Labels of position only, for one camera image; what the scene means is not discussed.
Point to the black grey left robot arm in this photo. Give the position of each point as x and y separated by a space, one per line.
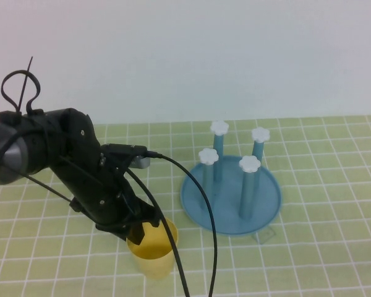
71 139

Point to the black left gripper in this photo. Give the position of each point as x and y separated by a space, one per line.
120 213

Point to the blue cup stand white caps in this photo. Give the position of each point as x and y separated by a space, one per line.
235 216

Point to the small clear tape square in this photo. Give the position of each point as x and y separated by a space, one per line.
265 236

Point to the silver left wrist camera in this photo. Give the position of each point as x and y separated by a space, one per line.
142 162

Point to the yellow plastic cup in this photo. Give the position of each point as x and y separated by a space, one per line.
154 266

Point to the black zip tie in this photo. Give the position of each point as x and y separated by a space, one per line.
26 81
49 188

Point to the green checkered tablecloth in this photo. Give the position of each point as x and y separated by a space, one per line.
327 185

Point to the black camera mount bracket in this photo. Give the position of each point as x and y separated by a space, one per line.
117 162

